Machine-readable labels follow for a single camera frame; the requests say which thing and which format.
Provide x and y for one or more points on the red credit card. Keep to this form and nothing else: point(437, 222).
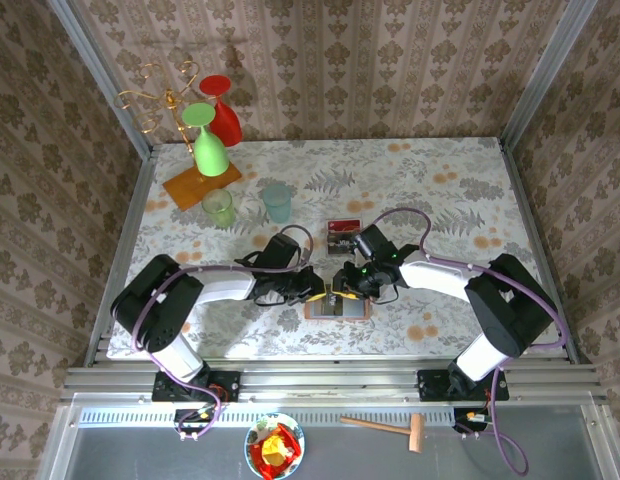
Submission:
point(344, 226)

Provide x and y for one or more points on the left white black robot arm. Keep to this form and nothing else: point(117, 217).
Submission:
point(225, 287)

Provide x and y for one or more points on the yellow crumpled paper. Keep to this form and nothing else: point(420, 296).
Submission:
point(274, 445)

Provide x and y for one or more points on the black VIP card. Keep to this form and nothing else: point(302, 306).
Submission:
point(340, 245)
point(332, 305)

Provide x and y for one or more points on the aluminium side rail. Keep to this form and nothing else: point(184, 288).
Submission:
point(128, 225)
point(531, 215)

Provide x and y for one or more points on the wooden mallet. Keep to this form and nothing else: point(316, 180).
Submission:
point(416, 432)

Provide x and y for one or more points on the patterned ceramic bowl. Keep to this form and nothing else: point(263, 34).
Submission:
point(252, 435)

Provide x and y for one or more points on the small dark red packet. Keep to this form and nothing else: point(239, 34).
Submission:
point(346, 217)

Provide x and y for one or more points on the red wrapper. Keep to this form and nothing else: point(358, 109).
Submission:
point(291, 440)

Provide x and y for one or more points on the green wine glass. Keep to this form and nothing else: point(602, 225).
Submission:
point(210, 155)

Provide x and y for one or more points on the black connector box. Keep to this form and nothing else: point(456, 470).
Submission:
point(190, 417)
point(465, 419)

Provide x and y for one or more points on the perforated metal strip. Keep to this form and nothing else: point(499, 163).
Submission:
point(320, 417)

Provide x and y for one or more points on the grey metal shelf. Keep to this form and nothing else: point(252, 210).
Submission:
point(565, 450)

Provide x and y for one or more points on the green plastic tumbler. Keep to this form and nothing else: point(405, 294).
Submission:
point(217, 207)

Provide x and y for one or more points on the red wine glass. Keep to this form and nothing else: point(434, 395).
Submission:
point(227, 127)

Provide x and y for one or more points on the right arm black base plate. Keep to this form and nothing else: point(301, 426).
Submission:
point(432, 387)

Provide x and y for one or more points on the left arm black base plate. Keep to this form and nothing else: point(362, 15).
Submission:
point(225, 385)

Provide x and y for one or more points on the aluminium mounting rail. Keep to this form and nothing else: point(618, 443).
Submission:
point(330, 382)

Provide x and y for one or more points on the aluminium frame post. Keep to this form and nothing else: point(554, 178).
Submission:
point(557, 50)
point(88, 50)

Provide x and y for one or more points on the blue plastic tumbler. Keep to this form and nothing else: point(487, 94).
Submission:
point(277, 205)

